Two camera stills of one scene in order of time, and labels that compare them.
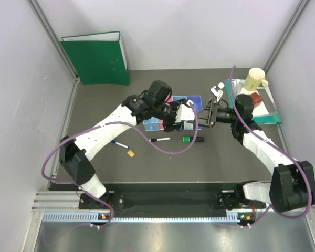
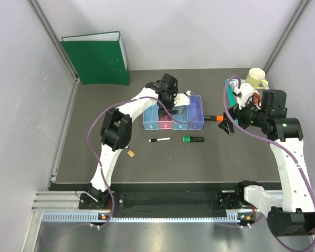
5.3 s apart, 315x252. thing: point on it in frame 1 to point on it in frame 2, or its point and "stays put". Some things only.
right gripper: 208,116 to 227,125
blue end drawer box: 151,124 stays put
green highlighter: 189,139 stays put
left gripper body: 169,117 to 168,102
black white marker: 153,140 stays put
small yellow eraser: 130,153 stays put
